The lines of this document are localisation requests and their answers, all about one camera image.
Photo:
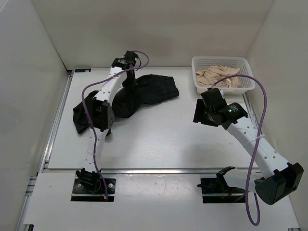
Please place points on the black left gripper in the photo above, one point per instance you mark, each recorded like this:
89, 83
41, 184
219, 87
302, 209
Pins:
133, 83

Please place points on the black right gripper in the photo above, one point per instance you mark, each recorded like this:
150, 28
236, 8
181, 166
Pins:
199, 108

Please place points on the black trousers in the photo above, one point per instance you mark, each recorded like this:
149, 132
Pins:
150, 90

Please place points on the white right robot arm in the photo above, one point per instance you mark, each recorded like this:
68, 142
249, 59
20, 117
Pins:
278, 177

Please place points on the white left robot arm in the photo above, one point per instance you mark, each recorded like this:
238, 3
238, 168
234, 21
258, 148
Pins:
98, 108

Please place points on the beige trousers in basket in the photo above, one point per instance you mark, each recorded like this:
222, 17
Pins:
206, 78

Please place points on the white plastic basket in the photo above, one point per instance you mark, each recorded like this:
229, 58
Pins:
204, 62

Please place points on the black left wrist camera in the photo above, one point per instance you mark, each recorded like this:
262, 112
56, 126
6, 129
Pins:
131, 56

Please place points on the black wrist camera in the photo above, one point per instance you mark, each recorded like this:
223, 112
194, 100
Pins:
131, 56
212, 96

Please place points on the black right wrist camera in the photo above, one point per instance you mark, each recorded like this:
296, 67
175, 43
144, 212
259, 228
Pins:
212, 96

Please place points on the aluminium right frame rail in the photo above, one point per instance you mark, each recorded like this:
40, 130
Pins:
255, 122

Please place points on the aluminium frame rail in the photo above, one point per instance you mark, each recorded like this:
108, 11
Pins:
255, 122
45, 155
142, 170

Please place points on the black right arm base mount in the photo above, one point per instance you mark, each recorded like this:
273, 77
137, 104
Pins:
215, 190

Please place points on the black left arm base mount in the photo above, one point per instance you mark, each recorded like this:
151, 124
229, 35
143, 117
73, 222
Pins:
89, 187

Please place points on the aluminium front frame rail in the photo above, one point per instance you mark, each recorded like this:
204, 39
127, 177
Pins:
142, 170

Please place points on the aluminium left frame rail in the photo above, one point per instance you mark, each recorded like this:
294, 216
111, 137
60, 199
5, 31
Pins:
45, 155

